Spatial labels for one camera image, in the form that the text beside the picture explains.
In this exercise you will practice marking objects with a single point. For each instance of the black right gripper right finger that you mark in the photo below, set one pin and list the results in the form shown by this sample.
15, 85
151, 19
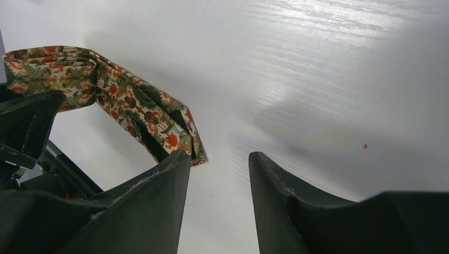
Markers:
293, 216

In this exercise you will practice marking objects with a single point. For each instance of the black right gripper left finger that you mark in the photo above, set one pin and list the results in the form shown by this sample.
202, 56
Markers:
142, 215

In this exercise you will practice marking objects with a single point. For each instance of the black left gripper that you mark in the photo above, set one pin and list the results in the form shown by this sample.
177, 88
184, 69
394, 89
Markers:
25, 128

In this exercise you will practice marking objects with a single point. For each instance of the beige paisley patterned tie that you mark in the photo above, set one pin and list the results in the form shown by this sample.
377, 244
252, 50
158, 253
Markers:
155, 119

